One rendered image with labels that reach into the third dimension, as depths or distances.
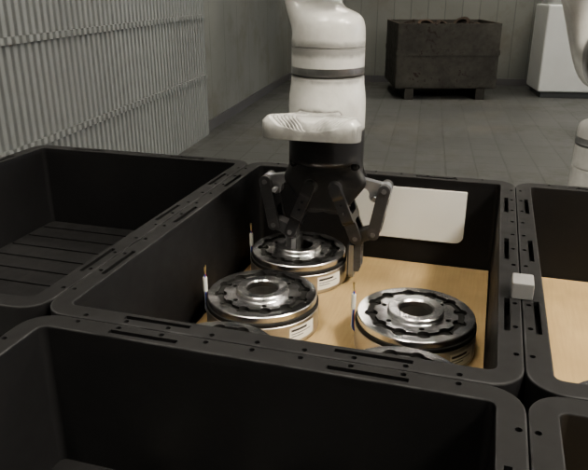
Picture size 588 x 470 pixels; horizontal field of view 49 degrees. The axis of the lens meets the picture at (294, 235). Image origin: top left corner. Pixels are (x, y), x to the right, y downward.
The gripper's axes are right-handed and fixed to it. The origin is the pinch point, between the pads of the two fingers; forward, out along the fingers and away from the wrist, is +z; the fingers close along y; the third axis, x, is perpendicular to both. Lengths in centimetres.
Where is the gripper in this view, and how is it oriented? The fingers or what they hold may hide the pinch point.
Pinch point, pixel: (324, 257)
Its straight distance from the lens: 69.2
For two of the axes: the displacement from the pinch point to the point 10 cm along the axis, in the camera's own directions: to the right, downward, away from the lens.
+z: 0.0, 9.3, 3.6
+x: -2.8, 3.5, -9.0
